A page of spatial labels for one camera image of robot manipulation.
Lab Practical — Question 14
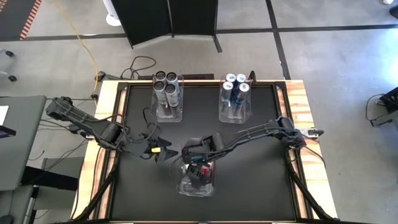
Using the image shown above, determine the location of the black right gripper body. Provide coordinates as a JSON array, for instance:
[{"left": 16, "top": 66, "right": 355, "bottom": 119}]
[{"left": 185, "top": 154, "right": 208, "bottom": 184}]

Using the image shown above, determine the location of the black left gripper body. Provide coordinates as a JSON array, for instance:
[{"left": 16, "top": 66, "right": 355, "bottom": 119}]
[{"left": 132, "top": 136, "right": 158, "bottom": 158}]

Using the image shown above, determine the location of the clear plastic storage bin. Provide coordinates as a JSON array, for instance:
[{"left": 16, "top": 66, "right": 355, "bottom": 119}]
[
  {"left": 175, "top": 138, "right": 217, "bottom": 197},
  {"left": 219, "top": 74, "right": 252, "bottom": 124},
  {"left": 151, "top": 74, "right": 185, "bottom": 123}
]

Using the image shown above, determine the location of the black power strip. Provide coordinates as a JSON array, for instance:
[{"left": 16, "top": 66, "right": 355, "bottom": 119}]
[{"left": 138, "top": 73, "right": 215, "bottom": 81}]

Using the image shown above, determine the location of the grey desk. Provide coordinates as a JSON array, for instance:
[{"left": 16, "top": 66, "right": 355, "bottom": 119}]
[{"left": 0, "top": 95, "right": 47, "bottom": 192}]

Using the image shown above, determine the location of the black folding partition screen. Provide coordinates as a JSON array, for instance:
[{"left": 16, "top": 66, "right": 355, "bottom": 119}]
[{"left": 110, "top": 0, "right": 223, "bottom": 54}]

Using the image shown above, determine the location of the white stand with round base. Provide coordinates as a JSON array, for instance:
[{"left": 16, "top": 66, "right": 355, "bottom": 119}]
[{"left": 102, "top": 0, "right": 123, "bottom": 27}]

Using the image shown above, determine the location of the dark flat device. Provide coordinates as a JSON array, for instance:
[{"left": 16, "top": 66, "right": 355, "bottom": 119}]
[{"left": 0, "top": 125, "right": 17, "bottom": 139}]

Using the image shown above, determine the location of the white paper sheet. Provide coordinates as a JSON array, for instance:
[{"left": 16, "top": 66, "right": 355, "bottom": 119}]
[{"left": 0, "top": 105, "right": 9, "bottom": 127}]

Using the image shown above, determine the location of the chair base with casters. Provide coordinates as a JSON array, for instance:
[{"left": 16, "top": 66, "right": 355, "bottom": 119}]
[{"left": 0, "top": 49, "right": 18, "bottom": 83}]

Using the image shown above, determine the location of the black mat with striped edge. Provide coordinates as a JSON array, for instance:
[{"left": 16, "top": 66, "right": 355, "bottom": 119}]
[{"left": 0, "top": 0, "right": 42, "bottom": 41}]

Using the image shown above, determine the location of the black equipment stand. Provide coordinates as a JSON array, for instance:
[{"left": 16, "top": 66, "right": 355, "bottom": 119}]
[{"left": 369, "top": 86, "right": 398, "bottom": 128}]

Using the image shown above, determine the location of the black cable bundle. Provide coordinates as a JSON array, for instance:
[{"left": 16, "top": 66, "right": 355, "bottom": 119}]
[{"left": 119, "top": 55, "right": 157, "bottom": 82}]

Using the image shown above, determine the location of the black frame strut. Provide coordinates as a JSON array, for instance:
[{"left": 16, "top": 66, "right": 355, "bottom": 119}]
[
  {"left": 287, "top": 161, "right": 335, "bottom": 222},
  {"left": 74, "top": 174, "right": 116, "bottom": 222}
]

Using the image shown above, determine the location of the wooden table frame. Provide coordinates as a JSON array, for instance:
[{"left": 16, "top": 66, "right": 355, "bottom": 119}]
[{"left": 70, "top": 79, "right": 339, "bottom": 224}]

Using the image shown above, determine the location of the yellow cable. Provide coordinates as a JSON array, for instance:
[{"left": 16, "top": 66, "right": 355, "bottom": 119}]
[{"left": 51, "top": 0, "right": 100, "bottom": 96}]

